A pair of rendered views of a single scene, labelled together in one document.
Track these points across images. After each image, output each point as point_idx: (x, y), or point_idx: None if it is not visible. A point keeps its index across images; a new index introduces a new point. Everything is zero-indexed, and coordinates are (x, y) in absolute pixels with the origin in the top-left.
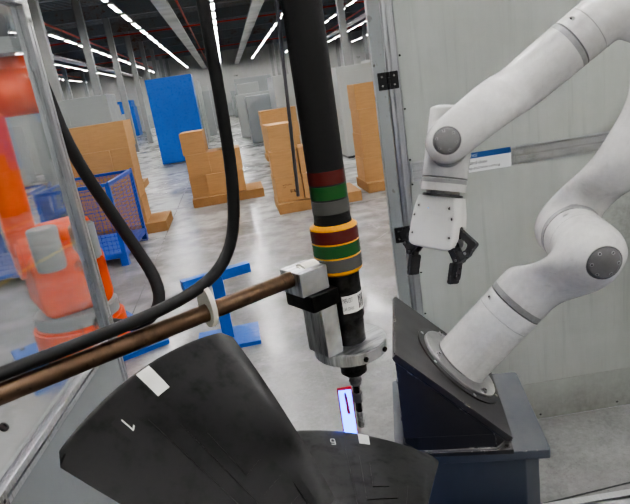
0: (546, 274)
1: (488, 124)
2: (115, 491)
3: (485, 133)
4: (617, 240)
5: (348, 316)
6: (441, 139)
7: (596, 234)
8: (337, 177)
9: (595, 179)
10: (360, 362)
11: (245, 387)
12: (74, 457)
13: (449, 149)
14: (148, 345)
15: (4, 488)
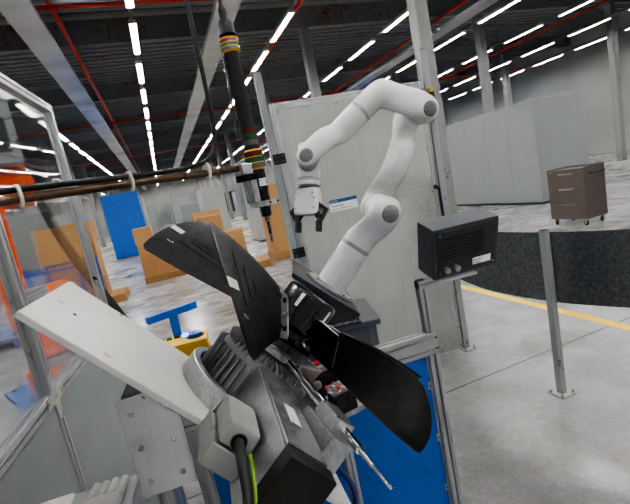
0: (365, 225)
1: (324, 146)
2: (168, 260)
3: (324, 150)
4: (395, 202)
5: (262, 187)
6: (303, 154)
7: (385, 200)
8: (252, 129)
9: (383, 177)
10: (268, 203)
11: None
12: (149, 247)
13: (307, 159)
14: (187, 178)
15: (61, 381)
